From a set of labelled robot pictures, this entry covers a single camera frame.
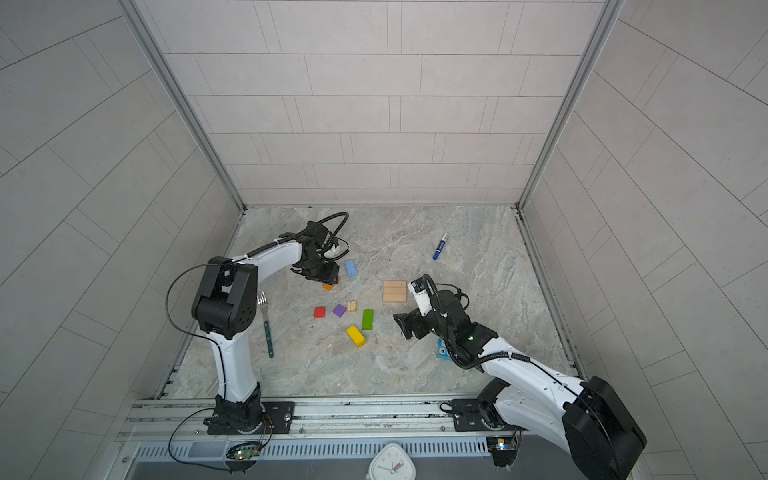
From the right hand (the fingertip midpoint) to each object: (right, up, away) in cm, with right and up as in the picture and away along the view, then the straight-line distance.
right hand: (406, 311), depth 81 cm
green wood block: (-11, -4, +7) cm, 14 cm away
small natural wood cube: (-16, -1, +8) cm, 18 cm away
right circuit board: (+22, -28, -13) cm, 38 cm away
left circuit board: (-36, -26, -17) cm, 47 cm away
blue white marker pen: (+13, +17, +24) cm, 31 cm away
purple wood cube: (-20, -2, +8) cm, 22 cm away
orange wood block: (-24, +4, +12) cm, 28 cm away
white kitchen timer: (-4, -28, -17) cm, 33 cm away
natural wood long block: (-4, +4, +13) cm, 14 cm away
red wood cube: (-26, -3, +9) cm, 27 cm away
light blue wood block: (-18, +9, +16) cm, 26 cm away
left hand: (-22, +8, +16) cm, 28 cm away
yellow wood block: (-14, -7, +2) cm, 16 cm away
